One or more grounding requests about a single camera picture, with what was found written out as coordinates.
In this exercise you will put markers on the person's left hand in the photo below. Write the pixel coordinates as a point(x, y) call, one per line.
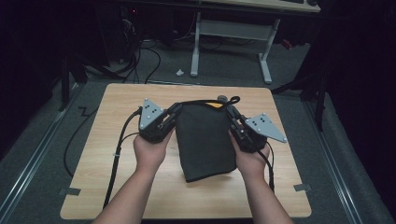
point(151, 154)

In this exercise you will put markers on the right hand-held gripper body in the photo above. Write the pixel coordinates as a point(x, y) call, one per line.
point(257, 130)

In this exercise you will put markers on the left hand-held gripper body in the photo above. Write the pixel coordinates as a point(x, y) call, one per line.
point(151, 119)

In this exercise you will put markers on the black stand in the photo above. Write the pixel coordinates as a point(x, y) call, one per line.
point(311, 90)
point(70, 81)

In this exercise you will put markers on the desk with white metal legs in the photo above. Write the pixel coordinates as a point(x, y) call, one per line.
point(233, 31)

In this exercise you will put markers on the person's right hand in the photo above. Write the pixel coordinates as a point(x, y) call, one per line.
point(252, 161)

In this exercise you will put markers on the metal floor rail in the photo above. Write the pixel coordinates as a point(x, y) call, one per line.
point(34, 165)
point(334, 161)

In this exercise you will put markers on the grey tape strip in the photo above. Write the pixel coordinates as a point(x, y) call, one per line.
point(69, 191)
point(302, 187)

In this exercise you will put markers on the crumpled white paper scrap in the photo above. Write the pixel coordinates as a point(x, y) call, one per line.
point(180, 72)

